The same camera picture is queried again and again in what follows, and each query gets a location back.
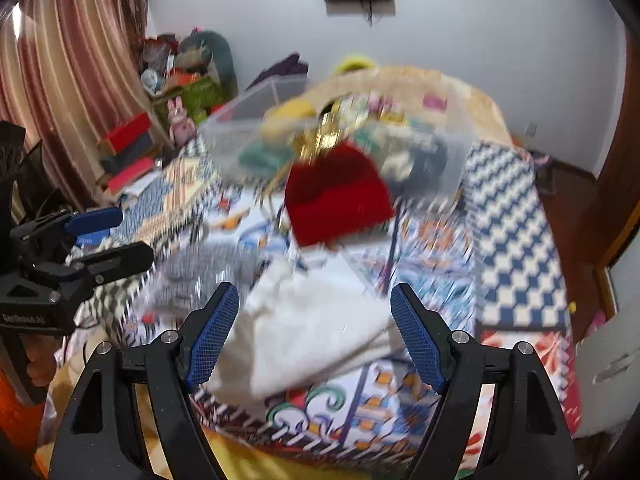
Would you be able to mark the white wall socket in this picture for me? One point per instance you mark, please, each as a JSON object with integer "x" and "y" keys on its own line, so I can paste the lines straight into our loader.
{"x": 531, "y": 129}

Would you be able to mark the black white zigzag cloth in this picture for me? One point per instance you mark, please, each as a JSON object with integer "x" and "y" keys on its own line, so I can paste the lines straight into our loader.
{"x": 110, "y": 300}

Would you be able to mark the yellow plush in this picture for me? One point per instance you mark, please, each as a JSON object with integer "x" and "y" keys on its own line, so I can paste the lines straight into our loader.
{"x": 355, "y": 62}

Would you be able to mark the white plastic object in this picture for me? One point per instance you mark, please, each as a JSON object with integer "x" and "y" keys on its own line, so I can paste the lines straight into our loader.
{"x": 610, "y": 360}

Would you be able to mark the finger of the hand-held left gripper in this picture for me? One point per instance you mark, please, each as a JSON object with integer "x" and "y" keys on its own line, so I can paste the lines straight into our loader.
{"x": 95, "y": 221}
{"x": 125, "y": 257}

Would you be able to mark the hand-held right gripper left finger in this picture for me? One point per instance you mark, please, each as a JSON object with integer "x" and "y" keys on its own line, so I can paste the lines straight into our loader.
{"x": 215, "y": 340}

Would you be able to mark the red cloth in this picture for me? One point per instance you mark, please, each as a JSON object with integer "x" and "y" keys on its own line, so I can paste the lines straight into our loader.
{"x": 335, "y": 205}

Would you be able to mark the orange floral sheet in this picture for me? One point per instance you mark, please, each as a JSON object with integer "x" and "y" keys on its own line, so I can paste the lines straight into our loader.
{"x": 550, "y": 360}

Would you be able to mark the wooden door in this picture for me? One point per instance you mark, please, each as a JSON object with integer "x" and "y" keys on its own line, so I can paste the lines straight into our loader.
{"x": 620, "y": 200}

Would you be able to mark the dark purple clothing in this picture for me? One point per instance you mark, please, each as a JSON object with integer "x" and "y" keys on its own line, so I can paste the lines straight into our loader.
{"x": 285, "y": 67}

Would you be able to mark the green bag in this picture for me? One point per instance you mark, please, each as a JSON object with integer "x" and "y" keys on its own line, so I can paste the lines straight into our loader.
{"x": 200, "y": 92}

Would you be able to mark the black box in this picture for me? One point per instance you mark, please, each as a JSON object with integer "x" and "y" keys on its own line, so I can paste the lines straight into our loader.
{"x": 130, "y": 152}

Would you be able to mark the gold ornament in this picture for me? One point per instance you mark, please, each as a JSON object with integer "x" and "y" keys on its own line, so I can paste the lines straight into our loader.
{"x": 322, "y": 132}

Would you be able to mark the blue white chevron blanket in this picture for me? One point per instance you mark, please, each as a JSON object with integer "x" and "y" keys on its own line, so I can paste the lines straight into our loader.
{"x": 515, "y": 240}

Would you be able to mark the green cloth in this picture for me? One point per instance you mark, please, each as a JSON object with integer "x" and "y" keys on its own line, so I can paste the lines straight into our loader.
{"x": 260, "y": 156}

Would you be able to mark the pink rabbit plush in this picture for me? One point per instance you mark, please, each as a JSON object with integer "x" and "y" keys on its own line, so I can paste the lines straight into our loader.
{"x": 181, "y": 117}

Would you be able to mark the clear plastic storage box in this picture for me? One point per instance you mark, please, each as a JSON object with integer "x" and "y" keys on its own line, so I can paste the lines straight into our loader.
{"x": 235, "y": 125}

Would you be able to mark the dark grey cloth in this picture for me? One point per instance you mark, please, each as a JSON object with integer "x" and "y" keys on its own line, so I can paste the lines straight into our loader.
{"x": 425, "y": 156}

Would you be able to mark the person's left hand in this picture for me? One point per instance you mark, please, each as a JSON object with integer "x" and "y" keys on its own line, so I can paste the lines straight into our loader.
{"x": 42, "y": 360}

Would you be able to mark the beige blanket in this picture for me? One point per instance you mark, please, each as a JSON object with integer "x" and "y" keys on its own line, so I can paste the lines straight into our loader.
{"x": 450, "y": 85}

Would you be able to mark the yellow cloth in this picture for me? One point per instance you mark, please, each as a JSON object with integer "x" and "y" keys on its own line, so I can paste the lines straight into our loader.
{"x": 290, "y": 110}

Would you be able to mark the yellow blanket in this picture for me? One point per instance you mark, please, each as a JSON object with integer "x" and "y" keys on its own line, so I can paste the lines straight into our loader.
{"x": 280, "y": 460}

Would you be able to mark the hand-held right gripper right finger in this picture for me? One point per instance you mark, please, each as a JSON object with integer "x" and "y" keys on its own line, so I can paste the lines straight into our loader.
{"x": 417, "y": 335}

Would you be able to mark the orange cloth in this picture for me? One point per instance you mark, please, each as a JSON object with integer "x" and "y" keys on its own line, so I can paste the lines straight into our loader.
{"x": 20, "y": 420}

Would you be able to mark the red striped curtain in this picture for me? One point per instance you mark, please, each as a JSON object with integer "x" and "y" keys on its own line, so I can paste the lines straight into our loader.
{"x": 75, "y": 60}

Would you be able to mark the red box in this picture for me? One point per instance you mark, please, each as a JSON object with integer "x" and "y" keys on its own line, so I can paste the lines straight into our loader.
{"x": 127, "y": 129}
{"x": 132, "y": 172}

